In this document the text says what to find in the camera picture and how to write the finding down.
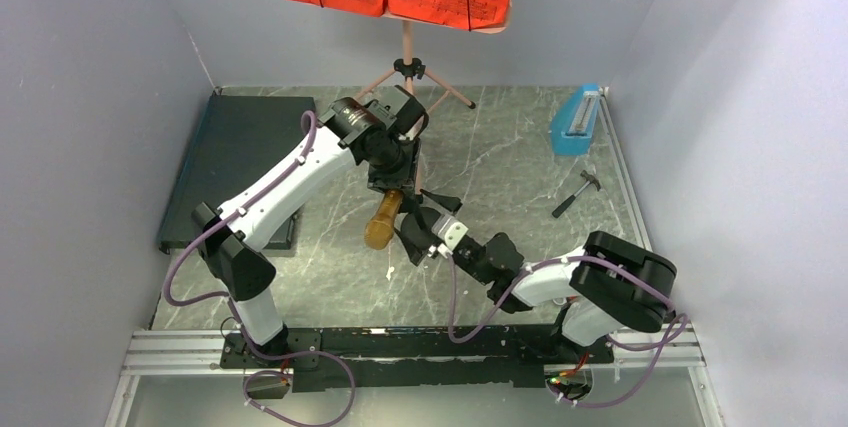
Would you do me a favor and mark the gold microphone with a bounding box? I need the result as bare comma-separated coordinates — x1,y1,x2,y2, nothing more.
364,189,404,250

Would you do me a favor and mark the blue metronome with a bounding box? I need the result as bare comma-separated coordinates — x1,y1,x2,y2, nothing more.
549,84,601,156

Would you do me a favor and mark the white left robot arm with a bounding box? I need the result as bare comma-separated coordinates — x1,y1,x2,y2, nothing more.
192,86,429,367

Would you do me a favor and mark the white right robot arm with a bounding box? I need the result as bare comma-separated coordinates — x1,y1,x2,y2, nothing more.
390,192,677,362

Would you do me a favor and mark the small black hammer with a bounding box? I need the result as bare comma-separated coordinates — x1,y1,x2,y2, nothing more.
551,170,602,218

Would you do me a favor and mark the pink music stand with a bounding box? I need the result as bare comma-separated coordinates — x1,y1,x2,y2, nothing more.
354,12,477,112

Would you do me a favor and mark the dark blue audio receiver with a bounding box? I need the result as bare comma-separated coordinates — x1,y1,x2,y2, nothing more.
156,95,315,254

